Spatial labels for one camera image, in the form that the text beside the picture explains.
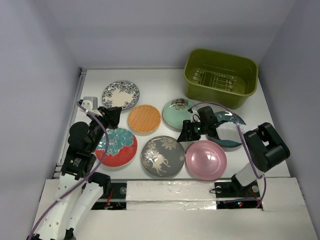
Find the mint green flower plate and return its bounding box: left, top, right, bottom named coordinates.
left=162, top=98, right=195, bottom=130

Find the dark teal plate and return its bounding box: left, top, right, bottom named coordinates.
left=208, top=111, right=246, bottom=148

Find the green plastic bin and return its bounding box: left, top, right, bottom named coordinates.
left=183, top=48, right=259, bottom=110

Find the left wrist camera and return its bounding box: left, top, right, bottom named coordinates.
left=79, top=96, right=98, bottom=112

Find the orange woven plate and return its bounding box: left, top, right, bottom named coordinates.
left=128, top=104, right=162, bottom=134

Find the red and teal plate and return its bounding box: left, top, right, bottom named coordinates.
left=102, top=127, right=138, bottom=168

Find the aluminium side rail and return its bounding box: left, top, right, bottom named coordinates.
left=52, top=67, right=87, bottom=179

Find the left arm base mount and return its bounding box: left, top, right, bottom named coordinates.
left=91, top=182, right=127, bottom=211

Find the pink plate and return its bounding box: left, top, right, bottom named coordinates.
left=185, top=140, right=228, bottom=181

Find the grey deer plate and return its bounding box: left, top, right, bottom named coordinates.
left=141, top=135, right=186, bottom=178

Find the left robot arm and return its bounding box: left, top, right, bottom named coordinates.
left=27, top=106, right=122, bottom=240

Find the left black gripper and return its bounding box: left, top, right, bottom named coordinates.
left=89, top=105, right=122, bottom=151

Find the blue floral white plate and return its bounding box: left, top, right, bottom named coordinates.
left=101, top=80, right=140, bottom=111

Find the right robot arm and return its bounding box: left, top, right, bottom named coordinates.
left=177, top=106, right=291, bottom=196

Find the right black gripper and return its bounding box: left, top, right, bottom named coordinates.
left=176, top=119, right=208, bottom=142

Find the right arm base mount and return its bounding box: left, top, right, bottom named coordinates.
left=209, top=179, right=263, bottom=210

